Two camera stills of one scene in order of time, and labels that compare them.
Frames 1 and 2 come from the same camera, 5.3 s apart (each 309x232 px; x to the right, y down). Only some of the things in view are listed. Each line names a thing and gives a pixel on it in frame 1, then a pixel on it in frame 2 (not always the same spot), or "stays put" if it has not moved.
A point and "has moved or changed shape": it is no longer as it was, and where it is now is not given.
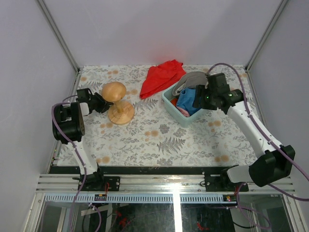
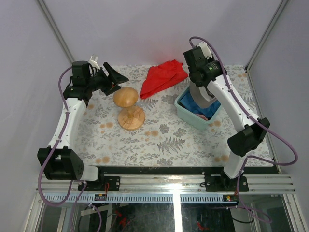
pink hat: x=185 y=112 → x=202 y=116
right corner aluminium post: x=247 y=70 stays put
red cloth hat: x=160 y=76 stays put
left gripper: x=105 y=105 → x=117 y=78
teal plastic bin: x=172 y=110 → x=197 y=122
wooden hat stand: x=121 y=112 has moved or changed shape
